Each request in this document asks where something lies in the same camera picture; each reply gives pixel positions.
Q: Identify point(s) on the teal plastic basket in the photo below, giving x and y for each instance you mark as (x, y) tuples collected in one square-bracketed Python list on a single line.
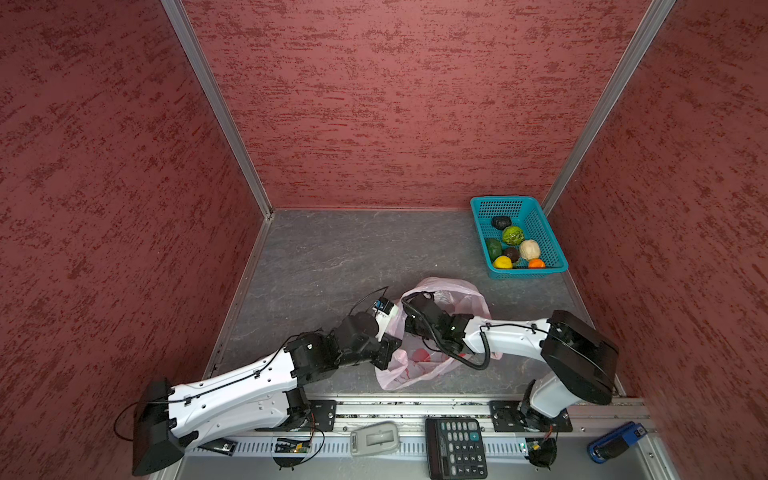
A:
[(526, 213)]

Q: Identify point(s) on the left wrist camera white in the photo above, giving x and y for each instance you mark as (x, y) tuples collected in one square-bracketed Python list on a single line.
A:
[(384, 312)]

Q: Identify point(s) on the grey plastic device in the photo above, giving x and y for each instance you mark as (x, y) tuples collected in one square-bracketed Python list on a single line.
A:
[(373, 440)]

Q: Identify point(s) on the blue handheld device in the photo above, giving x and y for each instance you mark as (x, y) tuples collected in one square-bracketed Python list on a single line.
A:
[(615, 443)]

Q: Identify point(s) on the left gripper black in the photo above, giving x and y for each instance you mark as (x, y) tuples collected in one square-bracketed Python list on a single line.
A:
[(386, 346)]

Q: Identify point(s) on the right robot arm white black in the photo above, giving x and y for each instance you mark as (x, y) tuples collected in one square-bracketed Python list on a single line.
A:
[(582, 361)]

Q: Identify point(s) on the dark purple fruit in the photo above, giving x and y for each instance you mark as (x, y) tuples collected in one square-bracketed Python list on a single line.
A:
[(513, 254)]

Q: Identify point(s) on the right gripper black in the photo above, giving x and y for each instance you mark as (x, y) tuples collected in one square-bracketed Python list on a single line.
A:
[(408, 323)]

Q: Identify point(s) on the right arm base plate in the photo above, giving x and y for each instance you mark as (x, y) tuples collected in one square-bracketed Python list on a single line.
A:
[(507, 415)]

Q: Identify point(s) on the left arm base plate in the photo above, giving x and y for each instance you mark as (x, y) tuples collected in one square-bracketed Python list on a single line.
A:
[(322, 416)]

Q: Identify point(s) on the pink plastic bag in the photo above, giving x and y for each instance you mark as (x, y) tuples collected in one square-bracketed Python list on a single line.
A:
[(412, 362)]

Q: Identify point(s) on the dark green fruit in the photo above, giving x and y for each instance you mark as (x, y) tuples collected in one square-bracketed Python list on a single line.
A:
[(494, 248)]

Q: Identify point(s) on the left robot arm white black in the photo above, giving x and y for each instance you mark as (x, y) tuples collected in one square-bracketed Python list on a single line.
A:
[(267, 394)]

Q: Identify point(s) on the black avocado fruit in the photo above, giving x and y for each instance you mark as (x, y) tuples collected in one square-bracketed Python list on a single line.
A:
[(501, 222)]

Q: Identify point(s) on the right circuit board with wires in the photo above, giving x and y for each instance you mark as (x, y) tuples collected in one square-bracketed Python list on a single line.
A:
[(542, 452)]

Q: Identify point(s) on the black calculator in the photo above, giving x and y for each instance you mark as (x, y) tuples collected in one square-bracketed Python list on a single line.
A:
[(455, 449)]

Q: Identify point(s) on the yellow fruit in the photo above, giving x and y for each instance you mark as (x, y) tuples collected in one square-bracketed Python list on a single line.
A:
[(503, 262)]

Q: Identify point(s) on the beige fruit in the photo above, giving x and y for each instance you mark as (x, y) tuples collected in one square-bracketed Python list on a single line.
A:
[(529, 250)]

